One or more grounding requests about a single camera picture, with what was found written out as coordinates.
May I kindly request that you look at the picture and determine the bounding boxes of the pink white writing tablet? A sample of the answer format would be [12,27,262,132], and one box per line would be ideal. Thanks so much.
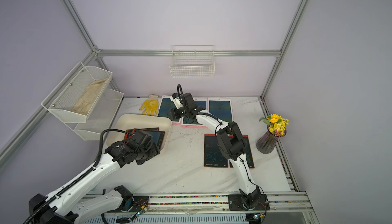
[158,95,176,119]

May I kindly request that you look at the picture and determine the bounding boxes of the dark red tablet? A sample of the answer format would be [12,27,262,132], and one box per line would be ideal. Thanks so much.
[126,127,165,150]
[203,134,228,168]
[243,135,255,169]

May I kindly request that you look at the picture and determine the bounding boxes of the beige storage tray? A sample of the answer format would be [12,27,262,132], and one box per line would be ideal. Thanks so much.
[113,114,172,153]

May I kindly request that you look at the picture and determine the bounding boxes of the dark red bottom tablet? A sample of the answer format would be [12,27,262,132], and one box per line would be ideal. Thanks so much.
[243,135,255,169]

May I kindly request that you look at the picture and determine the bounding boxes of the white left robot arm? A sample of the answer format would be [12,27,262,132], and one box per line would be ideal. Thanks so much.
[25,129,160,224]

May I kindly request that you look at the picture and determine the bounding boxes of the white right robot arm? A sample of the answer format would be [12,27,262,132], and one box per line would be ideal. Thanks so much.
[168,89,269,211]

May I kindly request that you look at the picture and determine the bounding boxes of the yellow work glove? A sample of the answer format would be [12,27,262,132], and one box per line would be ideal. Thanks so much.
[139,94,159,116]

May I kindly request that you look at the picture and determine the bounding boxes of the beige glove in shelf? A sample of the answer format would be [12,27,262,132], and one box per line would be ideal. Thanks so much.
[71,78,108,115]

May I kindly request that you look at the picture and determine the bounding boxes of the white mesh two-tier shelf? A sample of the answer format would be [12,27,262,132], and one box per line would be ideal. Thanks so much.
[41,62,124,141]

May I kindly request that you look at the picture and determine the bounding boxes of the purple glass vase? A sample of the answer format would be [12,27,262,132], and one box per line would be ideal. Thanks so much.
[256,126,287,154]

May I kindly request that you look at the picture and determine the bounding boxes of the yellow flower bouquet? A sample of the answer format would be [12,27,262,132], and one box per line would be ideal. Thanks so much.
[259,114,290,137]

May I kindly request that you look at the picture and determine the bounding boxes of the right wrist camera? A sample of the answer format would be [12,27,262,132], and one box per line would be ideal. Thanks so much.
[170,93,184,109]

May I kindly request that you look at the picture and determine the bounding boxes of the white wire wall basket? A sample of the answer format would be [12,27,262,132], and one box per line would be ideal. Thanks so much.
[169,45,215,78]

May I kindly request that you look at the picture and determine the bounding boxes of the aluminium frame profiles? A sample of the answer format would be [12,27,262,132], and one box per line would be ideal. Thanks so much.
[0,0,321,224]

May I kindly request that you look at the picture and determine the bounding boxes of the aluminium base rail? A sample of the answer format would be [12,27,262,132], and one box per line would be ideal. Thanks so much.
[134,191,315,215]

